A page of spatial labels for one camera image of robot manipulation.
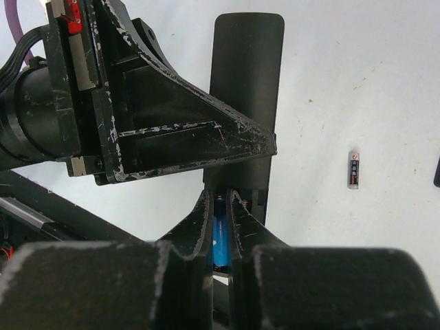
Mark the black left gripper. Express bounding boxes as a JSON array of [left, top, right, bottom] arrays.
[[44, 1, 113, 177]]

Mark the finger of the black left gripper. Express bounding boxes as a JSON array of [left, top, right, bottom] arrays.
[[105, 16, 276, 184]]

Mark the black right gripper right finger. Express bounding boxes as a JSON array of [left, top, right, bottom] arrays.
[[226, 190, 439, 329]]

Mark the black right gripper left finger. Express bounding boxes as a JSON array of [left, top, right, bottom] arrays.
[[1, 190, 214, 329]]

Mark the blue battery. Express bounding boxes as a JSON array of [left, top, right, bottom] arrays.
[[212, 195, 229, 275]]

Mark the black remote control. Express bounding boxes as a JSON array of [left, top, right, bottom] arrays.
[[202, 12, 286, 330]]

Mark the black remote battery cover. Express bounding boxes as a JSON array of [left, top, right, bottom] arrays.
[[433, 159, 440, 188]]

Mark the black silver battery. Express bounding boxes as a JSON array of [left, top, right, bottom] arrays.
[[347, 150, 360, 190]]

